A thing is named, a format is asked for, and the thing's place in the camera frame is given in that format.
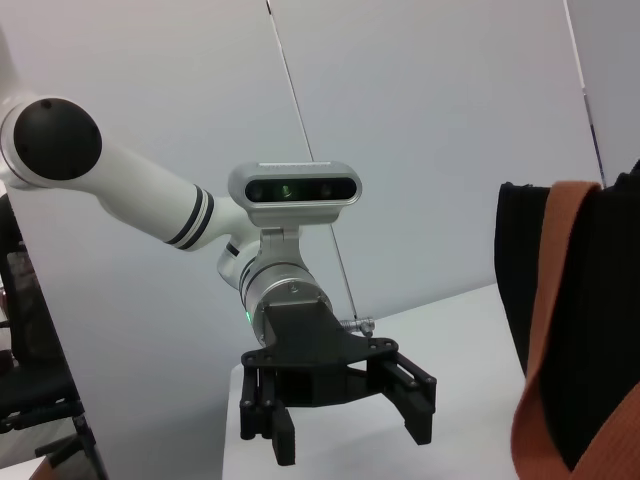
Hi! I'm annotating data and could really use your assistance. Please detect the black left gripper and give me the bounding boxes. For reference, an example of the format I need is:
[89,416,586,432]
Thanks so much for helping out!
[239,298,439,468]

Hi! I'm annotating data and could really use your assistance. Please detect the black bag with orange straps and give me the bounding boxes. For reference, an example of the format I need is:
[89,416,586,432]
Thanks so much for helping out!
[497,159,640,480]

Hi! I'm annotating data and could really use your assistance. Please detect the black office chair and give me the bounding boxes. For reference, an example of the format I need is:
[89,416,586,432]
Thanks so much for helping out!
[0,192,109,480]

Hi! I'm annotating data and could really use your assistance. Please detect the left gripper cable with connector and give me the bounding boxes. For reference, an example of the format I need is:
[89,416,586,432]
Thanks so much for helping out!
[341,315,376,337]

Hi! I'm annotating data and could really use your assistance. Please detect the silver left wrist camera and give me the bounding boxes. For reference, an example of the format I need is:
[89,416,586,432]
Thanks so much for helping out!
[228,160,365,241]

